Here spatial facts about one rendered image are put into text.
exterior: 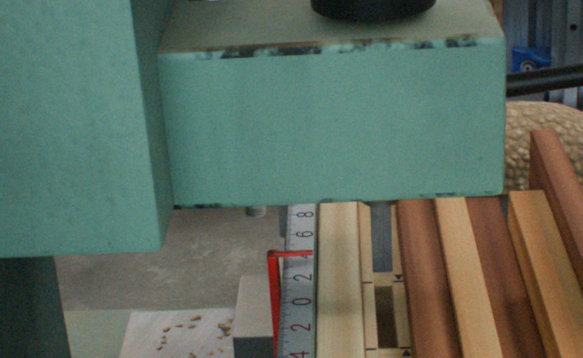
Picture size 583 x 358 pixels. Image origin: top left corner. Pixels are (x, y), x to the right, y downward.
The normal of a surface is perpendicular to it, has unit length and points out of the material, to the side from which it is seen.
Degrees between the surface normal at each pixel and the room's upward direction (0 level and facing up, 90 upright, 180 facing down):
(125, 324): 0
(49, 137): 90
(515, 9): 90
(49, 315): 90
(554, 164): 0
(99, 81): 90
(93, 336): 0
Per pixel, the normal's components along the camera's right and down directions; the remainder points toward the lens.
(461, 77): -0.03, 0.43
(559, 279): -0.06, -0.90
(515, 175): -0.04, 0.10
